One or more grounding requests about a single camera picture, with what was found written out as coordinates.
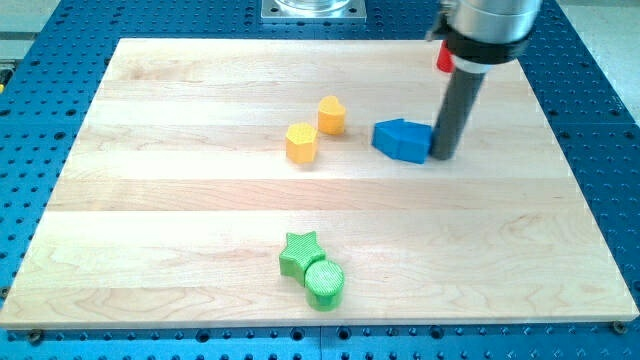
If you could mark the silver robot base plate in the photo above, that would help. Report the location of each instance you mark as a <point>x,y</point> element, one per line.
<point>312,11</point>

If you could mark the wooden board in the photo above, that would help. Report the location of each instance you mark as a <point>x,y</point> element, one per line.
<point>175,201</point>

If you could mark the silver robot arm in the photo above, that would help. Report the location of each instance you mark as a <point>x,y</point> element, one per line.
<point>483,33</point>

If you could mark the blue arrow-shaped block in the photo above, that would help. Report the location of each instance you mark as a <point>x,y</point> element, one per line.
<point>402,140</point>

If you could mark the blue perforated table plate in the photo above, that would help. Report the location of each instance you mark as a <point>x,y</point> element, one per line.
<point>51,90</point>

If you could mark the yellow hexagon block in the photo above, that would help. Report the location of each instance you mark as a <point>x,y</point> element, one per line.
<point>301,143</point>

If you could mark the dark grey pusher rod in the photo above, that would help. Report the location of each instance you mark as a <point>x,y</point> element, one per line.
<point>458,101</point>

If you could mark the green star block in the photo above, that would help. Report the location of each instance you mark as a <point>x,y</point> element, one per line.
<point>300,252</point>

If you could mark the yellow heart block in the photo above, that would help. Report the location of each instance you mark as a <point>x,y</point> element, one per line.
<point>331,116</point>

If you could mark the red block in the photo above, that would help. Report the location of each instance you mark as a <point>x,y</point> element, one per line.
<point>444,61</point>

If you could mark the green cylinder block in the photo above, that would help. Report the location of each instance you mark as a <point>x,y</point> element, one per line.
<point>324,284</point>

